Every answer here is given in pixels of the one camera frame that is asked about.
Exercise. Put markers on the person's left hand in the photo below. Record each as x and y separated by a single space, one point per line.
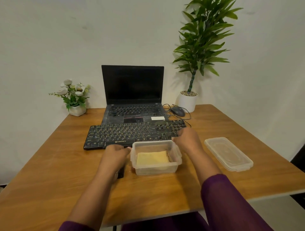
114 158

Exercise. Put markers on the person's right hand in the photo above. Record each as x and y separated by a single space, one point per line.
189 141

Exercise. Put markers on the person's right fingers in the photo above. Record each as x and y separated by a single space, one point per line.
178 136

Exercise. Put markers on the person's left thumb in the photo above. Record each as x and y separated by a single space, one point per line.
127 148

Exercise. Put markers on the clear plastic container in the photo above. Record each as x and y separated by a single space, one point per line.
156 169

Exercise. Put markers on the person's right forearm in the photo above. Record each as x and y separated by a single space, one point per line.
219 190

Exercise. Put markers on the person's left forearm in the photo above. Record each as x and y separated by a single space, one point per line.
95 195

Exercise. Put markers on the black backlit keyboard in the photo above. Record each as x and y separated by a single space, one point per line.
119 134

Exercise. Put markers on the small black device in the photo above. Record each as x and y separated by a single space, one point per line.
120 172

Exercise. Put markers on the black computer mouse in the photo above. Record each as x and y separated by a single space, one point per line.
178 111

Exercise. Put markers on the yellow folded cloth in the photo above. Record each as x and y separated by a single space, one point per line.
152 158

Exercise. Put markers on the round white plant pot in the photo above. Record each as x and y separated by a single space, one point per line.
187 102

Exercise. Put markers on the clear plastic container lid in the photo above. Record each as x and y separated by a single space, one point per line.
227 153

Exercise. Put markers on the small white angular pot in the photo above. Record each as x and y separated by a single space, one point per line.
77 111

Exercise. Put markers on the black laptop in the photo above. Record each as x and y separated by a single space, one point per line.
132 85

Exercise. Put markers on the small white flower plant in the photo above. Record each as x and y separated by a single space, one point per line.
72 95

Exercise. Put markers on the tall green leafy plant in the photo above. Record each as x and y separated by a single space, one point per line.
201 40

